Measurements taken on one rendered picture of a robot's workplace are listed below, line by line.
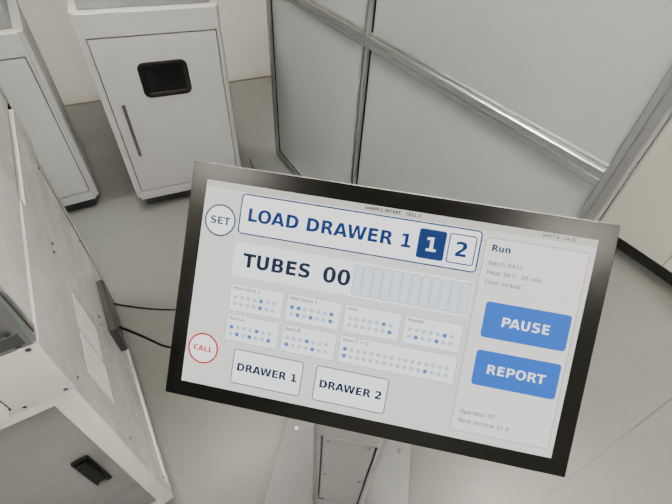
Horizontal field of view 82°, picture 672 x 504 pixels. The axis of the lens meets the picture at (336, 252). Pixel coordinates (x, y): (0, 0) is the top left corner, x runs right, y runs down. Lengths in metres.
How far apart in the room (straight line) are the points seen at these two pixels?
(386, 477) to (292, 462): 0.32
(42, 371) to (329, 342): 0.48
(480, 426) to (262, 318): 0.30
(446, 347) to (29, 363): 0.62
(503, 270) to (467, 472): 1.19
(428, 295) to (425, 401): 0.13
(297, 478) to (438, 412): 1.00
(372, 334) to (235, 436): 1.15
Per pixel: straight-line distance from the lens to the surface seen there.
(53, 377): 0.82
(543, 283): 0.52
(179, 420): 1.66
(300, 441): 1.52
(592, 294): 0.55
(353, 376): 0.52
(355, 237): 0.48
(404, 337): 0.50
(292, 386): 0.53
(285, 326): 0.51
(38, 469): 1.08
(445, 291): 0.49
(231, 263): 0.52
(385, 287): 0.49
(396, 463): 1.53
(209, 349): 0.55
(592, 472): 1.82
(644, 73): 0.99
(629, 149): 1.00
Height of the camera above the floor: 1.47
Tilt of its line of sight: 45 degrees down
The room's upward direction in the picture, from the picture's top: 4 degrees clockwise
